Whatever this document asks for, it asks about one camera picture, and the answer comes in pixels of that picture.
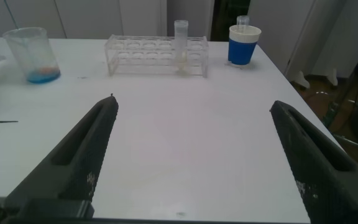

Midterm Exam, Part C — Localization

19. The white partition panel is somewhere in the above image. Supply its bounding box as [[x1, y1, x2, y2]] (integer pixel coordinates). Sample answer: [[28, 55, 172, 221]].
[[247, 0, 318, 75], [166, 0, 216, 41], [311, 0, 358, 78], [118, 0, 168, 37], [54, 0, 124, 39], [4, 0, 67, 39]]

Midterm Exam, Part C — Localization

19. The test tube with yellow pigment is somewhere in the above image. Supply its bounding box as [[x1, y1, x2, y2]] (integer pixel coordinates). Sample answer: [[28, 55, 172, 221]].
[[173, 19, 190, 73]]

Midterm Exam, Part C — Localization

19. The clear glass beaker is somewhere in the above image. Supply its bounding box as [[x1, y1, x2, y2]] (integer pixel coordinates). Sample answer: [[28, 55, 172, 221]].
[[2, 27, 62, 85]]

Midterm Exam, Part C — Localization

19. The blue and white paper cup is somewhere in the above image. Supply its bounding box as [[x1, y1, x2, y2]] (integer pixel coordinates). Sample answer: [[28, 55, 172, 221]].
[[227, 24, 262, 67]]

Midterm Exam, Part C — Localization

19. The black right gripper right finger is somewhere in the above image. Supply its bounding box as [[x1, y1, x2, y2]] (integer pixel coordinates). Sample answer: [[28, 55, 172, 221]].
[[269, 100, 358, 224]]

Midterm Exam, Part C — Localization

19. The clear acrylic test tube rack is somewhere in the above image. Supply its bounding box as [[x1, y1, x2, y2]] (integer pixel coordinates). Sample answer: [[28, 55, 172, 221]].
[[104, 34, 209, 78]]

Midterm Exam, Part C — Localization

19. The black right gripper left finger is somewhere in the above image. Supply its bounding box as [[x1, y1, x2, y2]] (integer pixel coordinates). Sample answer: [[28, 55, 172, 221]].
[[0, 94, 119, 221]]

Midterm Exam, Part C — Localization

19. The white partition foot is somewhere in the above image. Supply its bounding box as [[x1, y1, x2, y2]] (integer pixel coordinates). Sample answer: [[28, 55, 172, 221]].
[[324, 67, 339, 87], [290, 70, 311, 90]]

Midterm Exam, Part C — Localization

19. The test tube with red pigment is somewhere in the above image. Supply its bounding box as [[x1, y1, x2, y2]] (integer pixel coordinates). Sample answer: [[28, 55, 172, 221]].
[[236, 15, 250, 32]]

